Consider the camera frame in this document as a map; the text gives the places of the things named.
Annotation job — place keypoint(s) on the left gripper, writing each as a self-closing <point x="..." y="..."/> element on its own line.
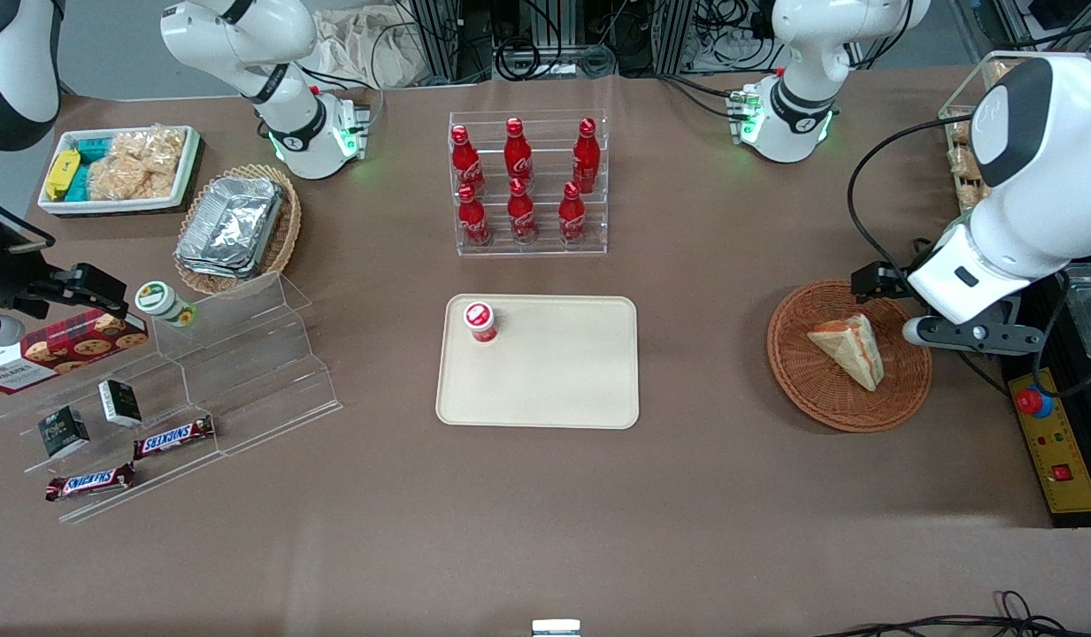
<point x="881" y="280"/>

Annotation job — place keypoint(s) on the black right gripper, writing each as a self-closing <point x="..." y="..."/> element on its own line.
<point x="12" y="274"/>

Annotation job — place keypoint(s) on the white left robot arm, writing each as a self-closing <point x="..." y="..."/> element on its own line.
<point x="1041" y="212"/>

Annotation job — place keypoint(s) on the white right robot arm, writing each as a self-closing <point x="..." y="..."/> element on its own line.
<point x="271" y="53"/>

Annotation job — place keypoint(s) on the triangular wrapped sandwich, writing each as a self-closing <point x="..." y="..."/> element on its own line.
<point x="855" y="349"/>

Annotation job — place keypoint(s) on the white rectangular snack tray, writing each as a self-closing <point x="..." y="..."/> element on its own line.
<point x="111" y="205"/>

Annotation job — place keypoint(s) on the round brown wicker basket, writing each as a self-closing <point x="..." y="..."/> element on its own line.
<point x="819" y="389"/>

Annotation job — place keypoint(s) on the oval light wicker basket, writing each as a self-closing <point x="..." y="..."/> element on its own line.
<point x="284" y="239"/>

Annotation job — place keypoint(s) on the beige plastic tray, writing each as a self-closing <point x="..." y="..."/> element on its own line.
<point x="554" y="372"/>

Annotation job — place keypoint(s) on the red tartan cookie box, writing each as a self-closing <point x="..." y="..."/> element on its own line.
<point x="67" y="349"/>

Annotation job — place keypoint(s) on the green capped white bottle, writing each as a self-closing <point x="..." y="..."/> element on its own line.
<point x="163" y="303"/>

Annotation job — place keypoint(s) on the yellow snack packet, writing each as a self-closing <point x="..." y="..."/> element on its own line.
<point x="62" y="173"/>

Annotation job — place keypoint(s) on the black box with white label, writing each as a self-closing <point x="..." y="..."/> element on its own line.
<point x="120" y="402"/>

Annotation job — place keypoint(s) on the clear acrylic bread case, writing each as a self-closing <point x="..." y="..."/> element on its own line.
<point x="965" y="168"/>

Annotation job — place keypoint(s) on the teal snack packet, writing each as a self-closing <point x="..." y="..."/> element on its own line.
<point x="89" y="150"/>

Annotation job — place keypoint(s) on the black box with gold print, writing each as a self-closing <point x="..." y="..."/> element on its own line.
<point x="64" y="432"/>

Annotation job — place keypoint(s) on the clear bag of rice crackers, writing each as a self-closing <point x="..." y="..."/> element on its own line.
<point x="138" y="164"/>

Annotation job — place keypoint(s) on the silver foil container stack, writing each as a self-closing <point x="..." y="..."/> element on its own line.
<point x="231" y="226"/>

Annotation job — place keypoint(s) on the brown snickers bar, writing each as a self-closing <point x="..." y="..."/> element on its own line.
<point x="89" y="482"/>
<point x="173" y="436"/>

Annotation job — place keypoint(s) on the clear acrylic stepped stand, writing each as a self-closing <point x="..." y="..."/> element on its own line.
<point x="253" y="380"/>

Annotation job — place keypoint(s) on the yellow emergency stop box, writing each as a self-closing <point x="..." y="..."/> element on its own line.
<point x="1063" y="469"/>

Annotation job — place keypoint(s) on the red cola bottle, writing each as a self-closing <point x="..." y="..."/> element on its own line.
<point x="586" y="157"/>
<point x="572" y="216"/>
<point x="522" y="214"/>
<point x="518" y="152"/>
<point x="463" y="161"/>
<point x="472" y="219"/>

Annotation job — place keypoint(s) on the clear acrylic bottle rack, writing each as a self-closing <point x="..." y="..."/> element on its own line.
<point x="545" y="252"/>

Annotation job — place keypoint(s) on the beige crumpled cloth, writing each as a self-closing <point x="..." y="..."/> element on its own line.
<point x="359" y="49"/>

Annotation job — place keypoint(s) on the red capped small bottle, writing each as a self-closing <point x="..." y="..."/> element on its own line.
<point x="480" y="321"/>

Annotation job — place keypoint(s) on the small white device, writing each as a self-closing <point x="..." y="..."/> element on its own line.
<point x="556" y="628"/>

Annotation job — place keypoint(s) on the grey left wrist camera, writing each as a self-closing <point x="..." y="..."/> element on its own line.
<point x="979" y="333"/>

